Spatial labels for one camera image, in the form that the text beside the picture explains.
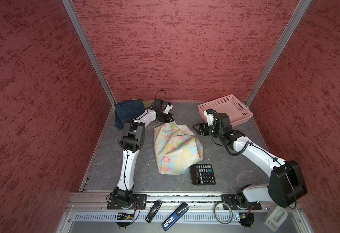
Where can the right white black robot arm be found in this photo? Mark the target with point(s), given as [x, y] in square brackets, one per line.
[286, 181]

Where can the small circuit board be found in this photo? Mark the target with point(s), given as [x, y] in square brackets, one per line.
[126, 216]
[247, 220]

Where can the right small circuit board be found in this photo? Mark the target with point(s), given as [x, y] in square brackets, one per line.
[247, 220]

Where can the blue denim skirt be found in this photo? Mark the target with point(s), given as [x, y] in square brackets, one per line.
[126, 110]

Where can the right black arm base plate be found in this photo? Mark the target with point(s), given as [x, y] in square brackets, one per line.
[228, 201]

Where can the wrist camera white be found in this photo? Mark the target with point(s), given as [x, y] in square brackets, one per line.
[161, 106]
[209, 114]

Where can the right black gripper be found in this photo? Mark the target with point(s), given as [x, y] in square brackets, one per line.
[203, 125]

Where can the grey plastic dispenser box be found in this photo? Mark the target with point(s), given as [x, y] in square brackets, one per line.
[275, 218]

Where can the left small circuit board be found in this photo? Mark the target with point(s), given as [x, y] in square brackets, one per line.
[126, 216]

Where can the black desk calculator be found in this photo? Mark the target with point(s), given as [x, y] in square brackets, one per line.
[202, 174]

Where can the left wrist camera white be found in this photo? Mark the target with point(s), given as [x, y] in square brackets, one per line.
[161, 106]

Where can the olive green skirt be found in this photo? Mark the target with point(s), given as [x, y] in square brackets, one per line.
[146, 104]

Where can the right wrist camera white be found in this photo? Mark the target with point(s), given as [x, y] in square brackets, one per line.
[209, 114]

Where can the blue black stapler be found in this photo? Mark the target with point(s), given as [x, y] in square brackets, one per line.
[174, 216]

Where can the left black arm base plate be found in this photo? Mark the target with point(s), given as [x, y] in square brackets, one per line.
[135, 201]

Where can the pastel patterned cloth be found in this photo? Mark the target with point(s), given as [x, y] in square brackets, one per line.
[176, 148]

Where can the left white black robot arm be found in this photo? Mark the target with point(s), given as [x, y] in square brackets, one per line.
[132, 141]

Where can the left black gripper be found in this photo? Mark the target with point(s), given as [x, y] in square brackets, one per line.
[169, 115]

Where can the pink plastic basket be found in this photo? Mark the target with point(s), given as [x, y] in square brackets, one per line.
[231, 105]

